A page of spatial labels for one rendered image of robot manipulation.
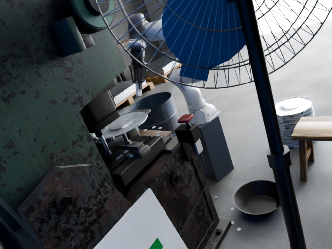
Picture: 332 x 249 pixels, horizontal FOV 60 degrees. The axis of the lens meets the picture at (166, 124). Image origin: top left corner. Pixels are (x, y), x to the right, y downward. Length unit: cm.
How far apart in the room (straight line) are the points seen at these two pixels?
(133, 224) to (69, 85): 58
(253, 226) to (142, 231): 76
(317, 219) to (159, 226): 87
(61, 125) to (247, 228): 117
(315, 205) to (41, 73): 152
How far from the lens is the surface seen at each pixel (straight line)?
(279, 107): 232
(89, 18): 105
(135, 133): 148
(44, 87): 104
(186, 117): 131
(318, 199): 188
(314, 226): 174
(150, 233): 126
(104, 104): 133
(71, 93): 109
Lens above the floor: 126
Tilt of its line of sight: 22 degrees down
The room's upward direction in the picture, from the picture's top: 21 degrees counter-clockwise
